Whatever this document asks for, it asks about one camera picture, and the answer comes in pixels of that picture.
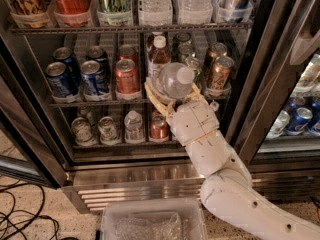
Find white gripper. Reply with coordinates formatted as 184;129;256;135
144;77;219;146

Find clear water bottle front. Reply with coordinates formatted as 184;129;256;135
152;62;195;100

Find clear water bottle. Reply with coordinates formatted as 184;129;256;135
152;62;195;100
176;0;213;25
124;110;145;144
138;0;173;26

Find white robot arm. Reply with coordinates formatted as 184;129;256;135
145;79;320;240

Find tea bottle bottom shelf front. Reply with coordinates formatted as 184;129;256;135
210;101;220;117

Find iced tea bottle middle shelf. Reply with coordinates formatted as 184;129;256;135
148;36;171;79

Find clear water bottle behind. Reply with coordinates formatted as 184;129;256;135
124;110;145;144

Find clear water bottle top left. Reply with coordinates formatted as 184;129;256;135
138;0;173;26

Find closed glass fridge door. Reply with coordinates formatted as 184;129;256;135
235;0;320;171

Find clear water bottle top right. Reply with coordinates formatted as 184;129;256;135
176;0;213;25

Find stainless steel display fridge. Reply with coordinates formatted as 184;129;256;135
0;0;320;212

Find green LaCroix can top shelf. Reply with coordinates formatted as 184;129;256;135
98;0;132;26

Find open fridge door left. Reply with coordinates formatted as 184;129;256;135
0;40;67;188

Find yellow LaCroix can top shelf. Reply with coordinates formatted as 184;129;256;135
8;0;52;29

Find orange can bottom front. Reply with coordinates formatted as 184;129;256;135
150;114;169;142

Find green LaCroix can front middle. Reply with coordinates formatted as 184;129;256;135
184;57;202;90

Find copper LaCroix can front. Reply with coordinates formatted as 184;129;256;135
206;56;234;97

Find copper lacroix can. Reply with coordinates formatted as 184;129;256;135
206;56;234;97
204;42;227;78

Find orange soda can front middle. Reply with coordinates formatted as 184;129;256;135
115;59;141;100

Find orange soda can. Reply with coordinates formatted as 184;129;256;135
115;59;141;100
117;45;138;63

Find green LaCroix can back middle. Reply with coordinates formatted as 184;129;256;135
173;32;192;49

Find copper LaCroix can back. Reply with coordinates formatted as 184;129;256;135
204;42;227;78

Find orange soda can back middle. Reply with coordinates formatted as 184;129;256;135
117;45;138;63

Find white-green can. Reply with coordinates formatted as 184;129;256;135
98;116;120;145
71;117;97;147
77;106;96;126

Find blue pepsi can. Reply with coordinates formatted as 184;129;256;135
80;60;110;101
53;47;80;85
86;45;111;81
45;62;79;103

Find white-green can bottom back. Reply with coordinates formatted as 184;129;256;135
77;106;96;126

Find white can right compartment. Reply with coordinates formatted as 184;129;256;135
267;110;290;139

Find white-green can bottom far left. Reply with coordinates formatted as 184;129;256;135
71;117;97;147

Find blue energy drink can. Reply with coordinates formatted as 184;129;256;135
212;0;252;23

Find blue Pepsi can front left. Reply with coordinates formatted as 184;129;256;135
45;62;79;103

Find clear plastic storage bin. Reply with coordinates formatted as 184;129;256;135
99;198;208;240

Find blue Pepsi can right compartment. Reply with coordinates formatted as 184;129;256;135
286;107;313;135

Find blue Pepsi can back left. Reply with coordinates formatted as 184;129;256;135
53;47;80;85

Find blue can right edge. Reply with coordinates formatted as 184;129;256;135
307;97;320;136

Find red Coca-Cola can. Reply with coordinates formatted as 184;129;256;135
55;0;90;27

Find black floor cables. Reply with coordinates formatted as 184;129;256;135
0;173;81;240

